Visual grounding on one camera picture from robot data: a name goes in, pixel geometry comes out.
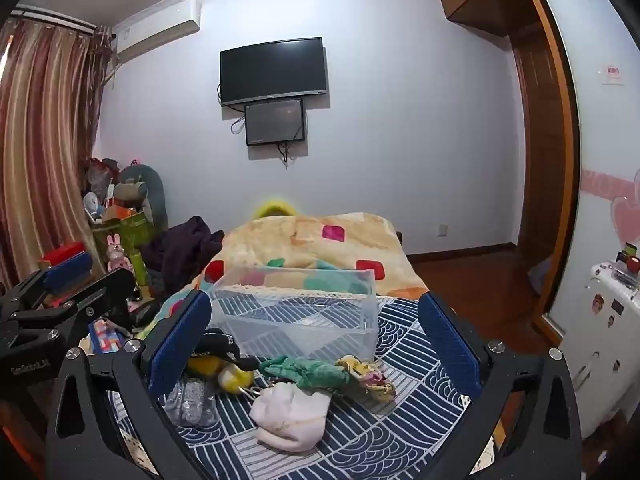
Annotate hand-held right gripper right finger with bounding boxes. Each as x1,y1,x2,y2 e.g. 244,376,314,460
418,292,584,480

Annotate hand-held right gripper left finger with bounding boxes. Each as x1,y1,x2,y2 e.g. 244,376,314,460
46,290,213,480

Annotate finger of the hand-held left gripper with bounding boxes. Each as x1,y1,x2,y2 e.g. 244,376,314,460
50,267,139,335
7,252,96,311

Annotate black cloth cap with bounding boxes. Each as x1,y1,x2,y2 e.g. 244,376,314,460
192,328,262,367

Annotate translucent grey sock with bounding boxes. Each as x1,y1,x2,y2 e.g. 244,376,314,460
164,377,219,429

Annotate yellow plush sock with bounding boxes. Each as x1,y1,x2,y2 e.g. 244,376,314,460
187,352,256,392

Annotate floral patterned sock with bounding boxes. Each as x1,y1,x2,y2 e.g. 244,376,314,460
336,355,399,402

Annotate clear plastic storage box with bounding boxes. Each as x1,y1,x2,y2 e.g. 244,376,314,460
204,266,377,364

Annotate pale pink white cloth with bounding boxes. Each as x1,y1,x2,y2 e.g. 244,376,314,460
249,382,332,454

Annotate green sock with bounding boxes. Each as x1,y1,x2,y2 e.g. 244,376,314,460
257,355,352,392

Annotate red box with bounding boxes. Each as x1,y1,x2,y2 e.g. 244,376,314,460
39,241,87,267

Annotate pink rabbit toy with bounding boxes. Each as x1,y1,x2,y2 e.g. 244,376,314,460
105,233,132,272

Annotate green bottle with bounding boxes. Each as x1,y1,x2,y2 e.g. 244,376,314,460
131,250,148,288

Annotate blue red packet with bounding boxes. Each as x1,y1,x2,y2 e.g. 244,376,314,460
87,318,127,354

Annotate green cardboard box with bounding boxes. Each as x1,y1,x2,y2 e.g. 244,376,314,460
91,211,157,262

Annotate blue white patterned sheet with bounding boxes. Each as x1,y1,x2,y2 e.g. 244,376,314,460
105,287,503,480

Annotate dark purple clothing pile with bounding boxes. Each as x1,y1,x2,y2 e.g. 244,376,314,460
139,215,226,297

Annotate striped red curtain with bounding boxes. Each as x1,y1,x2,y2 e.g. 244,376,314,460
0,12,113,293

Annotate white refrigerator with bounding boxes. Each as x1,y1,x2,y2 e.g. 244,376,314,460
559,259,640,443

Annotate yellow patchwork blanket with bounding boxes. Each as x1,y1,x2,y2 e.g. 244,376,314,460
145,211,432,333

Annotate curtain rod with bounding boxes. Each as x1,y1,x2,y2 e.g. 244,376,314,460
14,4,97,32

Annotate white air conditioner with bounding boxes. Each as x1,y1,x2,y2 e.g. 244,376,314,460
112,0,202,64

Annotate yellow ring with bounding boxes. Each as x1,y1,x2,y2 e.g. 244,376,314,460
252,198,299,219

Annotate wooden door frame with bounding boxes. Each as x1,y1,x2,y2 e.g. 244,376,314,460
509,0,582,333

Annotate pink heart wall sticker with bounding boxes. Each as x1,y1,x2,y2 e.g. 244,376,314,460
580,166,640,242

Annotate small black wall monitor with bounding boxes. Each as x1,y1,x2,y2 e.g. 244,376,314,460
244,98,307,147

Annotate black wall television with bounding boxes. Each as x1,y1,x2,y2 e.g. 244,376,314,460
219,36,330,108

